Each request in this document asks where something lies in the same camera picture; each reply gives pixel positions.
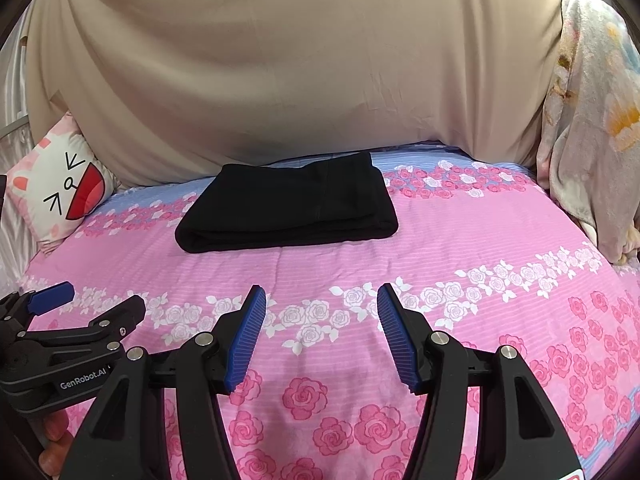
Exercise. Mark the cat face pillow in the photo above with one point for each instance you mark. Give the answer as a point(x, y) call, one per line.
point(55, 185)

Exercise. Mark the beige cloth cover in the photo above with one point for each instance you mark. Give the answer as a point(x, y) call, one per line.
point(300, 60)

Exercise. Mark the pink floral bedsheet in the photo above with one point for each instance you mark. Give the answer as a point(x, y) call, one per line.
point(475, 240)

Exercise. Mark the black pants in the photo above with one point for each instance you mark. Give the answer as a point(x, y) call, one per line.
point(285, 205)

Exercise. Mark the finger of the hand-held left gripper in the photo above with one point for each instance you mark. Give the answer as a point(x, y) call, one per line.
point(52, 296)
point(110, 322)

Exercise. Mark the person's left hand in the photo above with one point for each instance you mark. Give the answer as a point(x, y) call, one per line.
point(56, 445)

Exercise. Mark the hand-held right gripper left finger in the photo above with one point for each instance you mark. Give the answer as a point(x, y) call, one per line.
point(245, 340)

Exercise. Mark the pale floral fleece blanket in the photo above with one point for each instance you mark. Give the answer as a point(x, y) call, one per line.
point(585, 135)

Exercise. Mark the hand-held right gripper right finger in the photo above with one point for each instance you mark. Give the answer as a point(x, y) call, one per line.
point(397, 340)

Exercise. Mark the pale satin curtain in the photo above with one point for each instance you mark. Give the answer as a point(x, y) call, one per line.
point(12, 240)

